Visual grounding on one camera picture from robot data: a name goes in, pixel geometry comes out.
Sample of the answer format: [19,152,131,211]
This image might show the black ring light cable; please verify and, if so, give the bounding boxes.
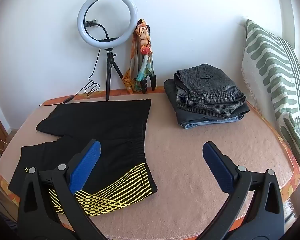
[39,49,101,107]

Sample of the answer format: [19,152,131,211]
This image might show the dark grey folded pants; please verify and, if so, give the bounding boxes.
[164,79,250,126]

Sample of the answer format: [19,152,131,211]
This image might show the folded blue jeans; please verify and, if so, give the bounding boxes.
[179,114,244,130]

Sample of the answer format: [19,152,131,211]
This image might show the black gooseneck phone holder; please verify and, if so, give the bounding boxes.
[84,19,117,42]

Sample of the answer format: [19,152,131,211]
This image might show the white ring light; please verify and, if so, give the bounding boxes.
[77,0,137,49]

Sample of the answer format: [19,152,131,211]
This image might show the small black tripod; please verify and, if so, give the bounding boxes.
[105,48,124,101]

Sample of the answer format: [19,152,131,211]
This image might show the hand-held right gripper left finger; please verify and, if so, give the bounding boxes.
[16,139,130,240]

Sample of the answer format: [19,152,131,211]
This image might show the green striped white pillow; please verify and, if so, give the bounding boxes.
[241,19,300,173]

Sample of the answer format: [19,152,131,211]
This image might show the folded grey tripod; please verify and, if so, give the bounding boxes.
[134,24,157,94]

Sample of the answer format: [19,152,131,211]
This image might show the black pants with yellow stripes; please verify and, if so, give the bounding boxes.
[8,99,158,216]

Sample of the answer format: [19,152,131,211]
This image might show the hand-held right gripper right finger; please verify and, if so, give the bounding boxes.
[202,141,285,240]

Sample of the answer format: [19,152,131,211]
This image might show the orange floral bed sheet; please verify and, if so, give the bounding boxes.
[0,86,300,230]

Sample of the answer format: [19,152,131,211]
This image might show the orange floral scarf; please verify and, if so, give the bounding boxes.
[122,19,154,95]

